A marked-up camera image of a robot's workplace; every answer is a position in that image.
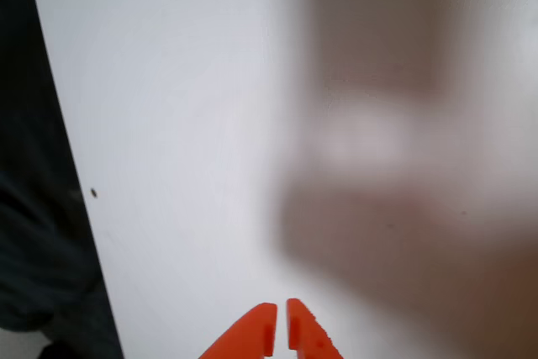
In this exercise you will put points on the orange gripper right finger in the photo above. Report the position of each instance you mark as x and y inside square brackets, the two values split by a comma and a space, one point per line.
[307, 338]

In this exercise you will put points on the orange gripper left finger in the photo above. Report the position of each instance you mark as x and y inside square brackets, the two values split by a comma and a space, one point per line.
[248, 338]

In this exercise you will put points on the white fabric sheet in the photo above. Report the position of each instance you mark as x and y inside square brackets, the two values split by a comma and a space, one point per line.
[17, 346]

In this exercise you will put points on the person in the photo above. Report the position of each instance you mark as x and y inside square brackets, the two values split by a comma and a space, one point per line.
[42, 207]

